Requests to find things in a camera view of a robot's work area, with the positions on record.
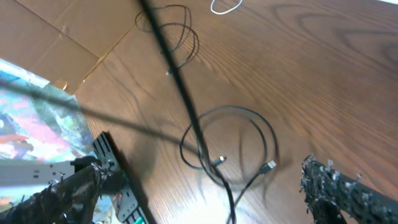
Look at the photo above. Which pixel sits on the brown cardboard side panel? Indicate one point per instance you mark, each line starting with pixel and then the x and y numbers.
pixel 62 41

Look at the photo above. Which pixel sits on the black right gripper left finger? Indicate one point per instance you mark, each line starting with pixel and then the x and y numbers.
pixel 72 200

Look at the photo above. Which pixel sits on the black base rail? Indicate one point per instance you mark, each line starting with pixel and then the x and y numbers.
pixel 123 186

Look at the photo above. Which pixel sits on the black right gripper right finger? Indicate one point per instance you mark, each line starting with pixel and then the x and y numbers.
pixel 328 193

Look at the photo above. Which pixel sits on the white power strip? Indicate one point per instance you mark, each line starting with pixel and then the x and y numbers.
pixel 35 174

